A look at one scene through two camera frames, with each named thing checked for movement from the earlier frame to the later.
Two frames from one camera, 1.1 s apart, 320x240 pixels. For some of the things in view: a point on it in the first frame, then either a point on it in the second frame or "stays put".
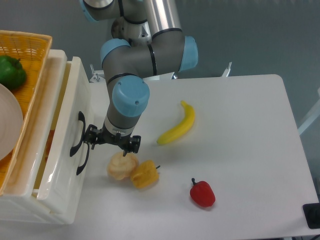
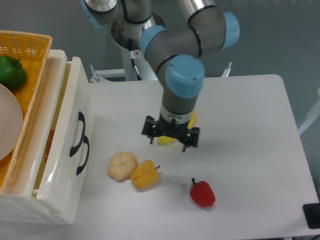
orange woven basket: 33,50 stays put
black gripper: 105,137 -> 180,131
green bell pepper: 12,75 stays put
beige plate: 11,124 stays put
